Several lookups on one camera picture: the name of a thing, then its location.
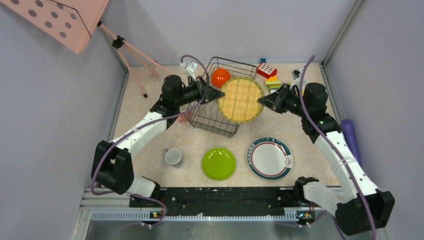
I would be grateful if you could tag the woven bamboo tray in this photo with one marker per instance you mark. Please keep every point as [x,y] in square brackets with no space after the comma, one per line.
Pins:
[240,104]

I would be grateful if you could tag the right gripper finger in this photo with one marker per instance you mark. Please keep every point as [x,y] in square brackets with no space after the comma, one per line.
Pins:
[271,101]
[283,90]

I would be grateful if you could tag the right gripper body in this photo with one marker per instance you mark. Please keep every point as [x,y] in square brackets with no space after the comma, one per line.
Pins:
[292,103]

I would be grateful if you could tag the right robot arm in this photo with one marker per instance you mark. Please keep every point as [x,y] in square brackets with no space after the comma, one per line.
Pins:
[362,206]

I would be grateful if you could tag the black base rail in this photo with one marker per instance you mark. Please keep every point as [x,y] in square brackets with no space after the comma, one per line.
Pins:
[229,203]

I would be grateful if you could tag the stack of coloured blocks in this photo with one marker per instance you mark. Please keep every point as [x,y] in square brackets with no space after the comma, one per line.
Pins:
[273,84]

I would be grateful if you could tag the pink perforated board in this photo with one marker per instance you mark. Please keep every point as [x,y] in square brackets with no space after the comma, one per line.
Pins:
[70,22]

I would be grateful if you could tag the small grey mug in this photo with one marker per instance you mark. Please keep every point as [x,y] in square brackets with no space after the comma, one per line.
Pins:
[173,157]

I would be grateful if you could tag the orange bowl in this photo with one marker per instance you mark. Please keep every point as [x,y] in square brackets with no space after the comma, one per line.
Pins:
[219,77]

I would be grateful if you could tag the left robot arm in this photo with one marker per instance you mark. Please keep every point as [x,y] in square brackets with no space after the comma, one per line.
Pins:
[113,160]

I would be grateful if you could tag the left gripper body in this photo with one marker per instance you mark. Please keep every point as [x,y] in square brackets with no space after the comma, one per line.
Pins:
[190,94]

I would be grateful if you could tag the pink tripod stand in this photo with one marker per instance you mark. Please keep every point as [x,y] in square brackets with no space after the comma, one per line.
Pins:
[119,43]

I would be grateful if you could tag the red toy block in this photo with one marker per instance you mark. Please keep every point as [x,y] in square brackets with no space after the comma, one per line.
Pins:
[266,71]

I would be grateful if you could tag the white cup pink handle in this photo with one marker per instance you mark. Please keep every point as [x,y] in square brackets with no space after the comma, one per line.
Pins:
[182,118]

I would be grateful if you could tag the white plate green red rim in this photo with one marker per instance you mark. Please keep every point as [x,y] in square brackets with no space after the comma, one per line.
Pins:
[269,159]

